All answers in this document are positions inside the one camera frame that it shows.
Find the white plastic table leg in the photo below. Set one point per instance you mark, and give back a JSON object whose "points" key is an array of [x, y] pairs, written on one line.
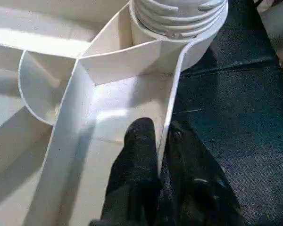
{"points": [[179, 16]]}

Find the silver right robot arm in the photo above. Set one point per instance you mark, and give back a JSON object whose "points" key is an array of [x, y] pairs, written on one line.
{"points": [[279, 19]]}

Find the white plastic children's table top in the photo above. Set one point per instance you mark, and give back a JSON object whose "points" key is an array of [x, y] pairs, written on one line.
{"points": [[99, 89]]}

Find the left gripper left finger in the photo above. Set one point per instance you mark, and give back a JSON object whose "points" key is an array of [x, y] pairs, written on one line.
{"points": [[134, 179]]}

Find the black work mat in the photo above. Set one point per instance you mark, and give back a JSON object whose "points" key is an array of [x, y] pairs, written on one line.
{"points": [[236, 132]]}

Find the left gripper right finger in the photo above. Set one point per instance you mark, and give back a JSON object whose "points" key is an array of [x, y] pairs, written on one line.
{"points": [[198, 188]]}

